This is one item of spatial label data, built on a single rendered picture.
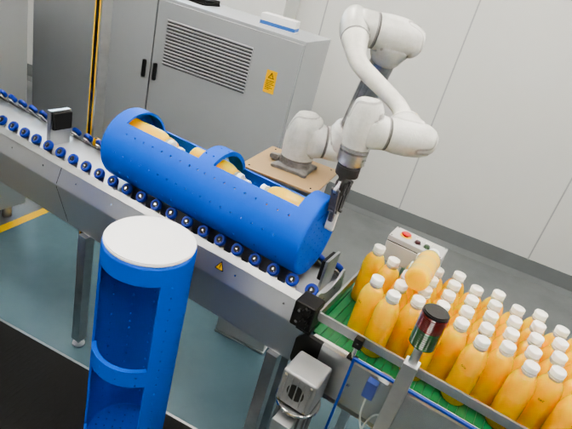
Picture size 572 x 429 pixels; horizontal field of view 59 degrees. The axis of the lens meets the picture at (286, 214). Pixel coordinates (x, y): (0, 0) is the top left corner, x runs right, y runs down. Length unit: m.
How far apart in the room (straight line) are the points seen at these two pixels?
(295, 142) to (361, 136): 0.83
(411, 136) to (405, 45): 0.53
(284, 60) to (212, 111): 0.65
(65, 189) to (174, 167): 0.60
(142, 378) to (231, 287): 0.41
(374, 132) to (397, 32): 0.56
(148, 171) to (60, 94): 2.63
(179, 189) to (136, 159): 0.21
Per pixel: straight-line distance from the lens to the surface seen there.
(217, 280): 1.81
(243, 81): 3.44
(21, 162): 2.44
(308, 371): 1.52
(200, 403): 2.51
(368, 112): 1.50
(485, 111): 4.38
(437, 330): 1.22
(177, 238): 1.60
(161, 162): 1.82
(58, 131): 2.41
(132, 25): 3.88
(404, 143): 1.55
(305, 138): 2.30
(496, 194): 4.54
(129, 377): 1.75
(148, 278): 1.50
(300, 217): 1.57
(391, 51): 2.00
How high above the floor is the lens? 1.88
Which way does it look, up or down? 26 degrees down
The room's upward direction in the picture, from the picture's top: 16 degrees clockwise
